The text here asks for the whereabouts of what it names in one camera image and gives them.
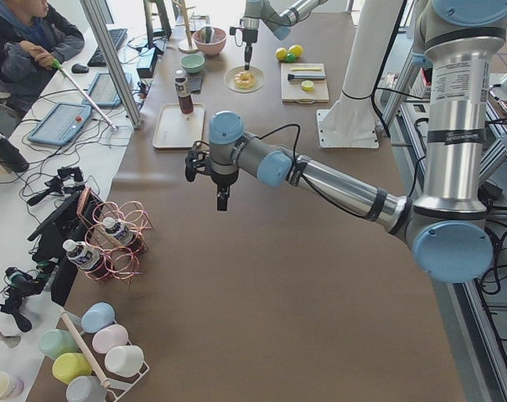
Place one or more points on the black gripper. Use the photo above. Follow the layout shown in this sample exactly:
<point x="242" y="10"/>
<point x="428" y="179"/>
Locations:
<point x="248" y="44"/>
<point x="222" y="181"/>

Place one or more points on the glazed ring donut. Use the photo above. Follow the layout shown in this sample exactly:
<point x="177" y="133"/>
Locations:
<point x="244" y="80"/>

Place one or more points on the cream round plate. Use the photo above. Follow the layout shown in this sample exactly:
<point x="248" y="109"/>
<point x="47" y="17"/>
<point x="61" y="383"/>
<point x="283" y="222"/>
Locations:
<point x="260" y="79"/>

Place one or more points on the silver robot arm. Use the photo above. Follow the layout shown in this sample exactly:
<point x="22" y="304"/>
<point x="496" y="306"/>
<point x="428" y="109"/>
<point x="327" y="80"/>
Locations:
<point x="279" y="23"/>
<point x="441" y="219"/>

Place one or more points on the cream rectangular tray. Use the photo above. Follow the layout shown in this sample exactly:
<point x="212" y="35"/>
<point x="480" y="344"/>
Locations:
<point x="175" y="129"/>

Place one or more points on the yellow toy lemon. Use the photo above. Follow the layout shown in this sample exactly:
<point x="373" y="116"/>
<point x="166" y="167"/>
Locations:
<point x="281" y="54"/>

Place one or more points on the pink ribbed bowl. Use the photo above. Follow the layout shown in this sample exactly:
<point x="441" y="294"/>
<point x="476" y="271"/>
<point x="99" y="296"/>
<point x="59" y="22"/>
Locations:
<point x="210" y="40"/>

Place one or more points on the green bowl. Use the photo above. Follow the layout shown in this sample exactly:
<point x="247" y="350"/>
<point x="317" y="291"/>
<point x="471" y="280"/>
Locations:
<point x="192" y="63"/>

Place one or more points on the grey folded cloth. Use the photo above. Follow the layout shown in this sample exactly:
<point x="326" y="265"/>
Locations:
<point x="195" y="82"/>

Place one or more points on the wooden cutting board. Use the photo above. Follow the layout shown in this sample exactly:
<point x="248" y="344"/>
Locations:
<point x="292" y="92"/>

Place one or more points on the wooden mug tree stand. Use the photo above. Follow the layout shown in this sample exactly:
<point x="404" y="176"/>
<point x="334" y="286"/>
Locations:
<point x="187" y="45"/>

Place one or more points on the toy lemon half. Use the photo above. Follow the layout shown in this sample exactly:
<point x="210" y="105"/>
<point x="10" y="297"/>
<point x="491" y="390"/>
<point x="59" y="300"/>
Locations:
<point x="307" y="85"/>

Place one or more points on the dark sauce bottle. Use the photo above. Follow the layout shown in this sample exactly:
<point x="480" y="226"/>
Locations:
<point x="181" y="84"/>

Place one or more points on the water bottle in rack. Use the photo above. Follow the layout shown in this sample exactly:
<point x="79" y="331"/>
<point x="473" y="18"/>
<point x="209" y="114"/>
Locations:
<point x="118" y="232"/>

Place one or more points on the blue teach pendant far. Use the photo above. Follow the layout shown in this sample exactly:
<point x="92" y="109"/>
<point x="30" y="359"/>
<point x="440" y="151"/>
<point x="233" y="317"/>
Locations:
<point x="103" y="91"/>

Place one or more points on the blue teach pendant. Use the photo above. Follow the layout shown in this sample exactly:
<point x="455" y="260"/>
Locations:
<point x="61" y="125"/>
<point x="103" y="91"/>

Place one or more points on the black computer mouse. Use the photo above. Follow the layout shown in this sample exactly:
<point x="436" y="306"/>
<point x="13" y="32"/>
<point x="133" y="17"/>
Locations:
<point x="79" y="69"/>

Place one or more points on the blue teach pendant near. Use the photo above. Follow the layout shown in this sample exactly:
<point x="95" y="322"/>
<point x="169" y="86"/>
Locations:
<point x="61" y="125"/>

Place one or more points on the blue plastic cup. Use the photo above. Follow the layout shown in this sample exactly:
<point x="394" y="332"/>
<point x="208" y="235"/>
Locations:
<point x="97" y="317"/>

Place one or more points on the pink plastic cup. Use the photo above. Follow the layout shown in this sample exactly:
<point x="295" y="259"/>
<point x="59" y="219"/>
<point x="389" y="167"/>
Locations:
<point x="110" y="337"/>

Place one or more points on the white plastic cup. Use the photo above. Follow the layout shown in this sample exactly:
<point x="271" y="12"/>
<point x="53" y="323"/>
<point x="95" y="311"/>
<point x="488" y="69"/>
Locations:
<point x="124" y="361"/>

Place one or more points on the white cup rack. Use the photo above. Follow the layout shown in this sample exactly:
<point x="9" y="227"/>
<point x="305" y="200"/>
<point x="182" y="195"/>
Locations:
<point x="116" y="386"/>

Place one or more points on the wooden rolling pin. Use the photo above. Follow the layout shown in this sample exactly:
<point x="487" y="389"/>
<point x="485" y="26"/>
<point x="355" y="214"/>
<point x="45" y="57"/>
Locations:
<point x="66" y="317"/>

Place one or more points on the seated person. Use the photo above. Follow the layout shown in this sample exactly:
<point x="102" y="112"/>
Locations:
<point x="33" y="35"/>

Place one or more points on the green plastic cup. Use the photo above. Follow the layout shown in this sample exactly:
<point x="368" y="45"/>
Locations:
<point x="56" y="342"/>

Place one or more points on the black thermos bottle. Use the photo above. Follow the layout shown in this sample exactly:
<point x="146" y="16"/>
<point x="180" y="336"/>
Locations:
<point x="10" y="156"/>

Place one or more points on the yellow plastic cup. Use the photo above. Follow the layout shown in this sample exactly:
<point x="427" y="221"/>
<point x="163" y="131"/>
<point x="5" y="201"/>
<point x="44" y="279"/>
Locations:
<point x="69" y="366"/>

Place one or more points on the grey plastic cup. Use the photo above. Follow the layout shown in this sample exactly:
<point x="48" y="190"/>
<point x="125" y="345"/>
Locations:
<point x="85" y="389"/>

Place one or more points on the cream plastic cup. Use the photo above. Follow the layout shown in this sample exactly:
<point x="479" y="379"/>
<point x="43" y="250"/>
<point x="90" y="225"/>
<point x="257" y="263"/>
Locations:
<point x="10" y="386"/>

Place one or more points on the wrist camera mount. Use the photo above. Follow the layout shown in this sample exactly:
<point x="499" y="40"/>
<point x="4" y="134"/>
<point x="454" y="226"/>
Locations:
<point x="197" y="161"/>

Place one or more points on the copper wire bottle rack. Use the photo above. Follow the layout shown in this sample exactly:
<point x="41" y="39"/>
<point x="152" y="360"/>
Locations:
<point x="120" y="262"/>

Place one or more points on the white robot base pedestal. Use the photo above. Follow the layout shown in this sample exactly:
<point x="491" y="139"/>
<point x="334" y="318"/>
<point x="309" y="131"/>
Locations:
<point x="350" y="122"/>

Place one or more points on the aluminium frame post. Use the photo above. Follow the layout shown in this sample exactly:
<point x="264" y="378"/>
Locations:
<point x="96" y="20"/>

